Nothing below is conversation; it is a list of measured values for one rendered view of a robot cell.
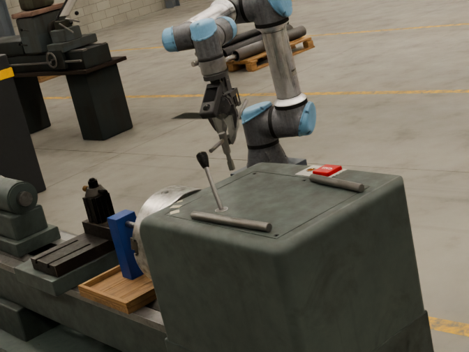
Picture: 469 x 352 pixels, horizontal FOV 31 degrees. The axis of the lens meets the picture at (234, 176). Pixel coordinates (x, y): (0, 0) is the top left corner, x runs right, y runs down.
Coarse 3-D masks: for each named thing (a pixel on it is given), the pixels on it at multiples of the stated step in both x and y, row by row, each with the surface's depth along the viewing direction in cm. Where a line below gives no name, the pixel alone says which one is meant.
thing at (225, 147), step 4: (224, 132) 244; (220, 136) 244; (224, 136) 244; (224, 144) 244; (228, 144) 245; (224, 148) 244; (228, 148) 245; (224, 152) 245; (228, 152) 245; (228, 156) 245; (228, 160) 246; (232, 160) 247; (228, 164) 246; (232, 164) 246; (232, 168) 246
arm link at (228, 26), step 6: (216, 18) 251; (222, 18) 249; (228, 18) 250; (222, 24) 245; (228, 24) 247; (234, 24) 251; (228, 30) 246; (234, 30) 250; (228, 36) 246; (234, 36) 253; (228, 42) 252
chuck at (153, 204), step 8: (160, 192) 260; (176, 192) 256; (152, 200) 258; (160, 200) 255; (144, 208) 257; (152, 208) 255; (160, 208) 252; (144, 216) 255; (136, 224) 257; (136, 232) 256; (136, 256) 258; (144, 256) 254; (144, 264) 256; (144, 272) 260
